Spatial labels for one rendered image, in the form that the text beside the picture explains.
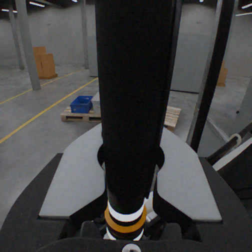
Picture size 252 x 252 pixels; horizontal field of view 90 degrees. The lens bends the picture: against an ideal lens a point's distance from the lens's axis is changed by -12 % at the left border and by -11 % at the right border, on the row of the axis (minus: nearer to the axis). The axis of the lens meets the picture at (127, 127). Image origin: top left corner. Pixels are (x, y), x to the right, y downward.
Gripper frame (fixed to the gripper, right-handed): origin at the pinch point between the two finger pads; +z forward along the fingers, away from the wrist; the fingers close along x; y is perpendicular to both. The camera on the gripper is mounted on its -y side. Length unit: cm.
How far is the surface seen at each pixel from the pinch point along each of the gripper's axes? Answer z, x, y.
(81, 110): 274, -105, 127
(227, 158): 22.1, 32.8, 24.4
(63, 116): 264, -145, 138
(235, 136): 13.9, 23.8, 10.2
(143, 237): -2.9, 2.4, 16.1
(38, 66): 710, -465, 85
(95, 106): 274, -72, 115
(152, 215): -2.0, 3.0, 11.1
